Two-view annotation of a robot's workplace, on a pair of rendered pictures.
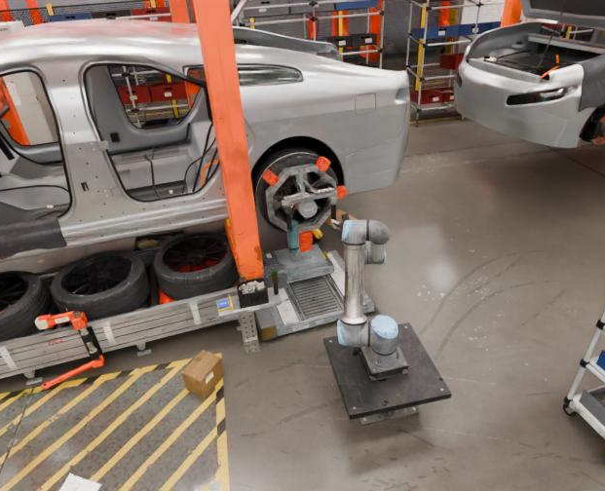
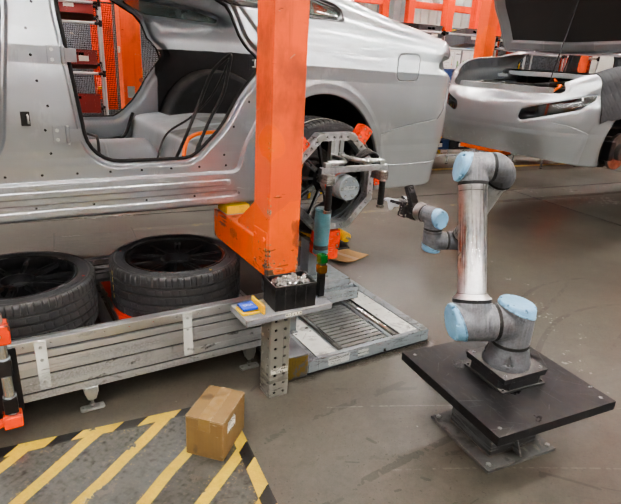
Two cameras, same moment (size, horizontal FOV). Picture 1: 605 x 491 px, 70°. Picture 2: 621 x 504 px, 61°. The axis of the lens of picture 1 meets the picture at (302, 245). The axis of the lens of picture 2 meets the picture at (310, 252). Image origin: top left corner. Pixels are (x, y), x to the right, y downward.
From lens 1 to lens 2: 1.27 m
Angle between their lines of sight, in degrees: 19
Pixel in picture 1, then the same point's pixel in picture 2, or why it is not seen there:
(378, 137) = (418, 115)
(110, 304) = (47, 315)
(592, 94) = (612, 105)
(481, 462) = not seen: outside the picture
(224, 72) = not seen: outside the picture
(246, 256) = (280, 236)
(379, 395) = (523, 409)
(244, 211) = (287, 162)
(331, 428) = (445, 481)
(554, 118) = (575, 131)
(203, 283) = (199, 287)
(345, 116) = (386, 78)
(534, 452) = not seen: outside the picture
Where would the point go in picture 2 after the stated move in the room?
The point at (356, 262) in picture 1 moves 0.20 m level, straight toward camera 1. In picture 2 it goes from (481, 208) to (504, 224)
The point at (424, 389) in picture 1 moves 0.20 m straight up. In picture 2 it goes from (577, 398) to (589, 354)
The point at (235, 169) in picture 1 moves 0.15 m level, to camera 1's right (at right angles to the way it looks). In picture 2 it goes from (287, 92) to (321, 93)
